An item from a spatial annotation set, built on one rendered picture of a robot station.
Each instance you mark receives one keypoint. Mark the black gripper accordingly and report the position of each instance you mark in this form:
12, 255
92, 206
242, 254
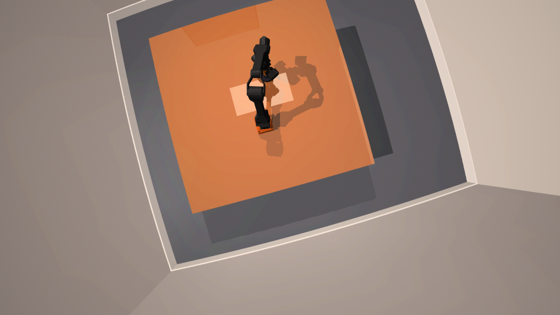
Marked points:
271, 72

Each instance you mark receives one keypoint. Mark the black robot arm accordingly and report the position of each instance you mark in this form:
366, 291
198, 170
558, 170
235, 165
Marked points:
257, 94

